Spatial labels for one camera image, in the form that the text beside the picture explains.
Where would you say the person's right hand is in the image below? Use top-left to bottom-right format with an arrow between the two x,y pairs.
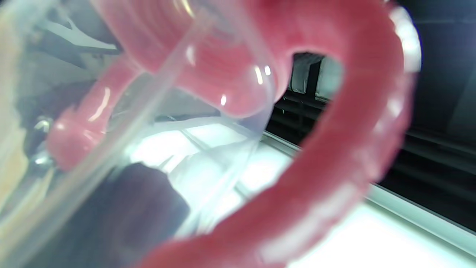
22,162 -> 190,268

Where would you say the clear plastic baby bottle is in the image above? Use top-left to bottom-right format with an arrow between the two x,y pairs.
0,0 -> 422,268

